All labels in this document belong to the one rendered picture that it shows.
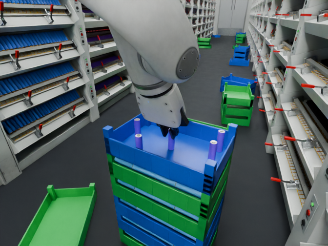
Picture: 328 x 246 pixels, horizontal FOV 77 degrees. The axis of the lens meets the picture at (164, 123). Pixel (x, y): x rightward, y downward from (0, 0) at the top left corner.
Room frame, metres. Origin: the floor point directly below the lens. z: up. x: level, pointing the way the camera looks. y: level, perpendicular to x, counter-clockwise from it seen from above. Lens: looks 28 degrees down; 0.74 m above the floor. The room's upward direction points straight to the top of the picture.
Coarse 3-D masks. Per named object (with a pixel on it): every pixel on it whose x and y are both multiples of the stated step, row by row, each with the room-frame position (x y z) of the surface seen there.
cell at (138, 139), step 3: (135, 135) 0.45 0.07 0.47; (138, 135) 0.44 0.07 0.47; (141, 135) 0.45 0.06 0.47; (135, 138) 0.44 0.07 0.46; (138, 138) 0.44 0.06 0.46; (141, 138) 0.44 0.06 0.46; (135, 141) 0.44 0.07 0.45; (138, 141) 0.44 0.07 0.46; (141, 141) 0.44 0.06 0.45; (138, 144) 0.44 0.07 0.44; (141, 144) 0.44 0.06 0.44; (138, 147) 0.44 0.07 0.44; (141, 147) 0.44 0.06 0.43
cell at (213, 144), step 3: (210, 141) 0.42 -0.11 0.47; (213, 141) 0.42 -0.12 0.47; (216, 141) 0.42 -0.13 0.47; (210, 144) 0.41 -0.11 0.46; (213, 144) 0.41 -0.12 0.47; (216, 144) 0.41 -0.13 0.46; (210, 147) 0.41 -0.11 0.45; (213, 147) 0.41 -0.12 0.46; (216, 147) 0.41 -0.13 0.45; (210, 150) 0.41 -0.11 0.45; (213, 150) 0.41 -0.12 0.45; (210, 153) 0.41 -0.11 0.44; (213, 153) 0.41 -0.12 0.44; (210, 156) 0.41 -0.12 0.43; (213, 156) 0.41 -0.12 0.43; (207, 159) 0.42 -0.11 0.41; (213, 159) 0.41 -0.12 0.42
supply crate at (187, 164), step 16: (112, 128) 0.47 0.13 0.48; (128, 128) 0.54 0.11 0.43; (144, 128) 0.59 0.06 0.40; (192, 128) 0.54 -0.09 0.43; (208, 128) 0.52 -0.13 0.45; (112, 144) 0.45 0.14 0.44; (128, 144) 0.42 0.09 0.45; (144, 144) 0.50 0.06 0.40; (160, 144) 0.50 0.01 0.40; (176, 144) 0.50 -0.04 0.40; (192, 144) 0.50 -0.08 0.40; (208, 144) 0.50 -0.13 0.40; (224, 144) 0.49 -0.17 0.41; (128, 160) 0.42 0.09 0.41; (144, 160) 0.39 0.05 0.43; (160, 160) 0.37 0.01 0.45; (176, 160) 0.43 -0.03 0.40; (192, 160) 0.43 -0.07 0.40; (208, 160) 0.33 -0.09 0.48; (224, 160) 0.39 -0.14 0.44; (176, 176) 0.35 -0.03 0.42; (192, 176) 0.33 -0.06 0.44; (208, 176) 0.31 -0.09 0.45; (208, 192) 0.31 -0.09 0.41
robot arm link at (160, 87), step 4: (136, 84) 0.37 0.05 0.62; (156, 84) 0.36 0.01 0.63; (160, 84) 0.36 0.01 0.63; (164, 84) 0.37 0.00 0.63; (168, 84) 0.37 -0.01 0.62; (136, 88) 0.38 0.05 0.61; (140, 88) 0.37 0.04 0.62; (144, 88) 0.36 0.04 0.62; (148, 88) 0.36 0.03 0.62; (152, 88) 0.36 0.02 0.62; (156, 88) 0.36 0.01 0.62; (160, 88) 0.36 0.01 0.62; (164, 88) 0.37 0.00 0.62; (168, 88) 0.38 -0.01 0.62; (140, 92) 0.38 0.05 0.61; (144, 92) 0.37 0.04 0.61; (148, 92) 0.37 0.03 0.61; (152, 92) 0.36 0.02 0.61; (156, 92) 0.37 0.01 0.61; (160, 92) 0.37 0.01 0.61
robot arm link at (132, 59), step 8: (112, 32) 0.34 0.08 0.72; (120, 40) 0.33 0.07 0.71; (120, 48) 0.35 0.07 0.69; (128, 48) 0.33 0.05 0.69; (128, 56) 0.34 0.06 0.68; (136, 56) 0.32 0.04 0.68; (128, 64) 0.35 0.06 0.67; (136, 64) 0.33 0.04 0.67; (128, 72) 0.37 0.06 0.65; (136, 72) 0.35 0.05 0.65; (144, 72) 0.34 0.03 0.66; (136, 80) 0.36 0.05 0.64; (144, 80) 0.35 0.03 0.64; (152, 80) 0.35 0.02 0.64; (160, 80) 0.36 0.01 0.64
